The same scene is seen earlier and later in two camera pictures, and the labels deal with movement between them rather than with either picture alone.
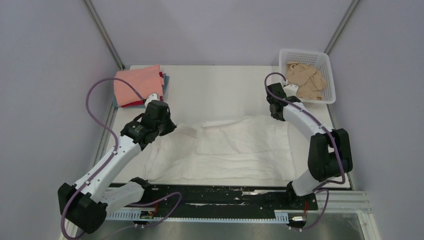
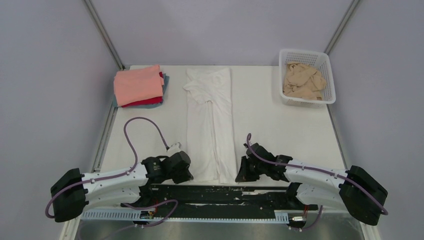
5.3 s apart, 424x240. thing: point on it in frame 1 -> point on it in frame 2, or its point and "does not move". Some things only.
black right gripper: (277, 118) -> (243, 175)
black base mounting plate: (220, 197) does not move
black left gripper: (171, 125) -> (187, 176)
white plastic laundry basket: (311, 72) does not move
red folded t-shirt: (141, 102) does not move
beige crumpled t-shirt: (309, 81) does not move
